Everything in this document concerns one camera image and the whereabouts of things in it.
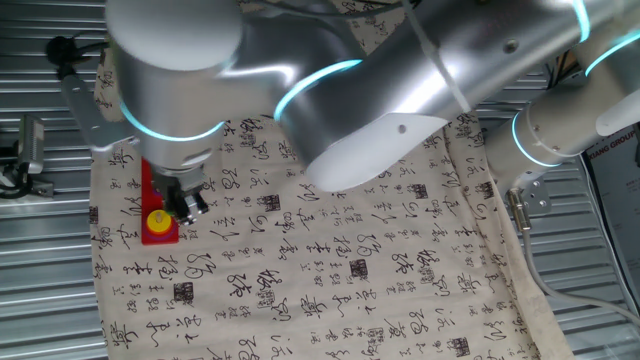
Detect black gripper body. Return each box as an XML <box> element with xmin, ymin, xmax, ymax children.
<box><xmin>151</xmin><ymin>167</ymin><xmax>207</xmax><ymax>201</ymax></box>

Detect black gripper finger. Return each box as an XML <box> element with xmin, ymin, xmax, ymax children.
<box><xmin>164</xmin><ymin>193</ymin><xmax>186</xmax><ymax>222</ymax></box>
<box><xmin>182</xmin><ymin>192</ymin><xmax>210</xmax><ymax>226</ymax></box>

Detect red Hanoi base with pegs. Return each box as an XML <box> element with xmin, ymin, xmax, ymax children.
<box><xmin>140</xmin><ymin>157</ymin><xmax>180</xmax><ymax>246</ymax></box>

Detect yellow Hanoi disc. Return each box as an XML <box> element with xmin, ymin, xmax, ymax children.
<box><xmin>146</xmin><ymin>209</ymin><xmax>174</xmax><ymax>235</ymax></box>

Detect large orange Hanoi disc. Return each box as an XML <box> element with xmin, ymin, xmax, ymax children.
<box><xmin>145</xmin><ymin>219</ymin><xmax>176</xmax><ymax>238</ymax></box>

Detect stacked rainbow rings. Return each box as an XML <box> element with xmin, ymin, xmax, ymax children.
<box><xmin>143</xmin><ymin>223</ymin><xmax>179</xmax><ymax>244</ymax></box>

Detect black clamp tool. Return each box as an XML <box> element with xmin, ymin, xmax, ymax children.
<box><xmin>0</xmin><ymin>162</ymin><xmax>55</xmax><ymax>200</ymax></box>

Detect cream calligraphy print tablecloth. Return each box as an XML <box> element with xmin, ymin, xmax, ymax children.
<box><xmin>88</xmin><ymin>0</ymin><xmax>576</xmax><ymax>360</ymax></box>

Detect dark printed sign board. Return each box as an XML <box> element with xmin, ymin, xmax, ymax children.
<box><xmin>582</xmin><ymin>124</ymin><xmax>640</xmax><ymax>311</ymax></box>

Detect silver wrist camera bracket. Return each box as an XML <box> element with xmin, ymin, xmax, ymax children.
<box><xmin>59</xmin><ymin>72</ymin><xmax>142</xmax><ymax>152</ymax></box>

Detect silver finned camera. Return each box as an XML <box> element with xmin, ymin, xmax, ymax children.
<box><xmin>17</xmin><ymin>114</ymin><xmax>46</xmax><ymax>175</ymax></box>

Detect metal clamp bracket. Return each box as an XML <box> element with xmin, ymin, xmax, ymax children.
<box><xmin>0</xmin><ymin>139</ymin><xmax>35</xmax><ymax>200</ymax></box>

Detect black camera cable with plug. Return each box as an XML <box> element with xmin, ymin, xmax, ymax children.
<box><xmin>44</xmin><ymin>33</ymin><xmax>109</xmax><ymax>80</ymax></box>

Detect grey base cable with connector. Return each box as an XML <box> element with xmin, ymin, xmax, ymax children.
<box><xmin>504</xmin><ymin>187</ymin><xmax>640</xmax><ymax>329</ymax></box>

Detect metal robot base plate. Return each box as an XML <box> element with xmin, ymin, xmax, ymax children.
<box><xmin>517</xmin><ymin>175</ymin><xmax>554</xmax><ymax>217</ymax></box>

